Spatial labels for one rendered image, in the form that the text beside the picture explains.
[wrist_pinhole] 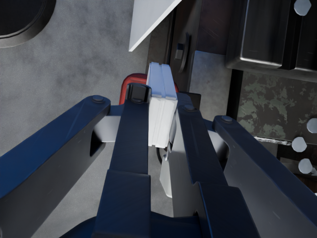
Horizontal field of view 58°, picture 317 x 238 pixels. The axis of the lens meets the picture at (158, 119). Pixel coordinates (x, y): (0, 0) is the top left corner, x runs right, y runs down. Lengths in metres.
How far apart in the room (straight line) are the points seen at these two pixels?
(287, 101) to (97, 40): 0.78
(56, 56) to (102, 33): 0.18
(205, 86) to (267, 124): 0.11
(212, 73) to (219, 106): 0.05
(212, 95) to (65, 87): 0.74
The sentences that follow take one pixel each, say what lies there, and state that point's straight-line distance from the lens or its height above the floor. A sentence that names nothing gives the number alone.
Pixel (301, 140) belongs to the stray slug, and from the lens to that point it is 0.47.
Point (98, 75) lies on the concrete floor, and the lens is 1.07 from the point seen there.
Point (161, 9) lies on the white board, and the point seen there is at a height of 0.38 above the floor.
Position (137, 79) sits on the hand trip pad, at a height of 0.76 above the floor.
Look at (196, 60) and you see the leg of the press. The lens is 0.43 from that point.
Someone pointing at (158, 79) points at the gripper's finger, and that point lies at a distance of 0.17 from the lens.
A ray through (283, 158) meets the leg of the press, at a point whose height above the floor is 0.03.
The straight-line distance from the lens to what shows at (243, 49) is 0.38.
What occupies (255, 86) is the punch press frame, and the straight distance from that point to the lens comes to 0.44.
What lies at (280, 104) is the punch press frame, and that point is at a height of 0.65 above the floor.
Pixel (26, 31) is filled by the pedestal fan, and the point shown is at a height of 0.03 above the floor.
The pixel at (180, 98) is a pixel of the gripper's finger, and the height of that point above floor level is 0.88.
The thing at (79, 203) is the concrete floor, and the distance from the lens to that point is 1.11.
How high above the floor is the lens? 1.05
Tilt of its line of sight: 85 degrees down
